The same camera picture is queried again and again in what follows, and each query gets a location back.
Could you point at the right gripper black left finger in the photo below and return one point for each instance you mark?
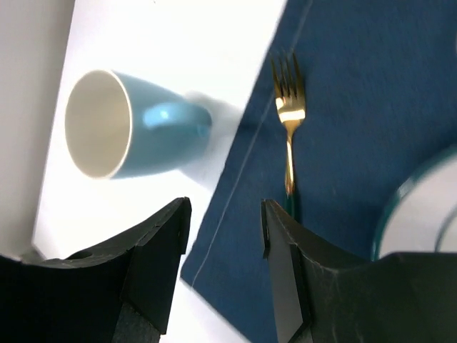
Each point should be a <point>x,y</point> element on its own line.
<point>120,290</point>

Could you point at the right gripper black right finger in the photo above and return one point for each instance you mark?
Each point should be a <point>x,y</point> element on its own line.
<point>322,293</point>

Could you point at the white plate with dark rim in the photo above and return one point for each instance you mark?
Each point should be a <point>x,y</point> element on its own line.
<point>421,215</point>

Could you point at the light blue mug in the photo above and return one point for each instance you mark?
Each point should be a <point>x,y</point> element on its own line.
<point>118,126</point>

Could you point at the blue placemat with whale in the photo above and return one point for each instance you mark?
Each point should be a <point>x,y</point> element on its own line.
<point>380,80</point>

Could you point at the gold fork green handle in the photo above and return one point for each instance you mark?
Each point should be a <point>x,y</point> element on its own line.
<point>290,100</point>

